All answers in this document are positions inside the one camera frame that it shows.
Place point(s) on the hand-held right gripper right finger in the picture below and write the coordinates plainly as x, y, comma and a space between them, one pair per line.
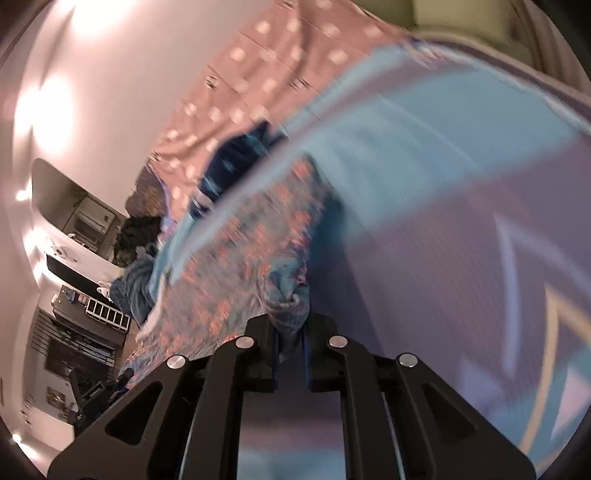
364, 378

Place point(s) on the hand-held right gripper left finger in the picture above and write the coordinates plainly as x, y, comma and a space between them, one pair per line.
221, 369

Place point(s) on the floral blue shirt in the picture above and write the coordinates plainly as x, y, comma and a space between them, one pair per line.
258, 249

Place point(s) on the folded white and pink clothes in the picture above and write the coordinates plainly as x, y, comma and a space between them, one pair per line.
151, 321

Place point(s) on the black clothes heap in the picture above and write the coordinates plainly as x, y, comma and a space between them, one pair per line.
136, 240

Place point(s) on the white shelf rack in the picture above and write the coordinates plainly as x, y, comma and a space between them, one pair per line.
106, 311

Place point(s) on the white cat figure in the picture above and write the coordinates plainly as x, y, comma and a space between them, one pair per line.
104, 287

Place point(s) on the dark blue fleece blanket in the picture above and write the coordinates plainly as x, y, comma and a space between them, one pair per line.
134, 286

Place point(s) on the dark patterned cushion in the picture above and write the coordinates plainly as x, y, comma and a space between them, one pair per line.
147, 194

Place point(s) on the navy star print cloth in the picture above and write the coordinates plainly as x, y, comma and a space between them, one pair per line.
231, 161

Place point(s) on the blue and purple bed sheet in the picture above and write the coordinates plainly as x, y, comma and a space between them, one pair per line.
415, 138

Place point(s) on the pink polka dot sheet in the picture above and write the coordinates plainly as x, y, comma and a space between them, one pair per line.
258, 74

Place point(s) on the large green pillow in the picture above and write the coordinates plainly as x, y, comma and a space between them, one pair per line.
461, 18

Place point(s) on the white round wall device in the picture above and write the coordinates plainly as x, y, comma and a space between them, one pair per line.
60, 251

